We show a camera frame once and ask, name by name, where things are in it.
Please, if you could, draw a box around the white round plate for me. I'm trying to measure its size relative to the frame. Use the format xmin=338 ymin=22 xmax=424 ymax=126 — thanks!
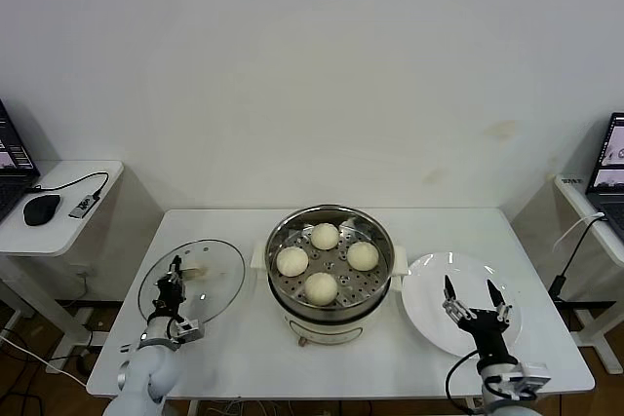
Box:
xmin=401 ymin=251 xmax=524 ymax=359

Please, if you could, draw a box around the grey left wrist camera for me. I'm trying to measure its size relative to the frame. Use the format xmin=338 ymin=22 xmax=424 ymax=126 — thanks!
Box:
xmin=174 ymin=318 xmax=204 ymax=344

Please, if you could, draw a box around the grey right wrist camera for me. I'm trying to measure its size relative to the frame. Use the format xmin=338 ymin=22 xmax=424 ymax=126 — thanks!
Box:
xmin=487 ymin=360 xmax=552 ymax=400

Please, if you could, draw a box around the grey laptop bright screen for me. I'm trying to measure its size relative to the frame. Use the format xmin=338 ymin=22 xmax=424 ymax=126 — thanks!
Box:
xmin=584 ymin=112 xmax=624 ymax=237

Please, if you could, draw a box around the black charger cable with adapter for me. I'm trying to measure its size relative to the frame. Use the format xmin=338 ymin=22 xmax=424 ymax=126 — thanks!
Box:
xmin=548 ymin=214 xmax=608 ymax=300

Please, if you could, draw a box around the glass pot lid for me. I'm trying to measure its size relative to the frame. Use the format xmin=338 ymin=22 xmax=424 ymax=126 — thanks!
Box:
xmin=137 ymin=239 xmax=247 ymax=327

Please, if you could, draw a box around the white hanging cable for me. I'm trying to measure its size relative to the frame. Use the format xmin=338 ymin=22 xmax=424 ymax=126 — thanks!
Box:
xmin=558 ymin=210 xmax=608 ymax=247

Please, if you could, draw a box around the white steamed baozi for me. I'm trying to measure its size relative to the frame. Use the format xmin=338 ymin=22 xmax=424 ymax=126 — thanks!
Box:
xmin=345 ymin=241 xmax=380 ymax=272
xmin=310 ymin=222 xmax=340 ymax=250
xmin=275 ymin=246 xmax=310 ymax=277
xmin=302 ymin=271 xmax=338 ymax=305

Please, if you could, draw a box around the white floor cable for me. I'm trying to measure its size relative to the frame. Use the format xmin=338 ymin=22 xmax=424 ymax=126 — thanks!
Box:
xmin=0 ymin=335 xmax=92 ymax=386

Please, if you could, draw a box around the white side desk rounded corner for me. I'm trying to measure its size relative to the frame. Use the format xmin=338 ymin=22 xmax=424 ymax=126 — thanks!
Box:
xmin=0 ymin=159 xmax=166 ymax=363

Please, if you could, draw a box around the perforated steel steamer basket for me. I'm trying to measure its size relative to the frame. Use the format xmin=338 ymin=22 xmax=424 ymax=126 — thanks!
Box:
xmin=251 ymin=202 xmax=409 ymax=319

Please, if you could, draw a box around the black computer mouse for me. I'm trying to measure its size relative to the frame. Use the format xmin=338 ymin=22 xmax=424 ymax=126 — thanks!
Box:
xmin=22 ymin=193 xmax=62 ymax=227

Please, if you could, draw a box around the black laptop dark screen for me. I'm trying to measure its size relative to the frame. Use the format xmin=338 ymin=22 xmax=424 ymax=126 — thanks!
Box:
xmin=0 ymin=97 xmax=42 ymax=225

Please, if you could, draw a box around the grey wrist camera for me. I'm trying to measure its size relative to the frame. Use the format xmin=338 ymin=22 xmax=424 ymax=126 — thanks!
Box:
xmin=174 ymin=318 xmax=204 ymax=344
xmin=487 ymin=360 xmax=552 ymax=400

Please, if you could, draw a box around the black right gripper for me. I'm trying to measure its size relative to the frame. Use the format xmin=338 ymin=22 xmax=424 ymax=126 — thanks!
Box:
xmin=441 ymin=275 xmax=516 ymax=364

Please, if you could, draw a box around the white wall socket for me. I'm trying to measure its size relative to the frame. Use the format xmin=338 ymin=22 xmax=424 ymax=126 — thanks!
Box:
xmin=71 ymin=263 xmax=95 ymax=285

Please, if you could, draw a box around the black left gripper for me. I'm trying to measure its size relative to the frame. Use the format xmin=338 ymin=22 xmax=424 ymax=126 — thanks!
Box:
xmin=153 ymin=253 xmax=189 ymax=321

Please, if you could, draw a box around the silver usb hub black cable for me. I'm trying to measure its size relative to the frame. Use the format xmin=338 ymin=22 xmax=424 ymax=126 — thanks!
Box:
xmin=28 ymin=170 xmax=110 ymax=220

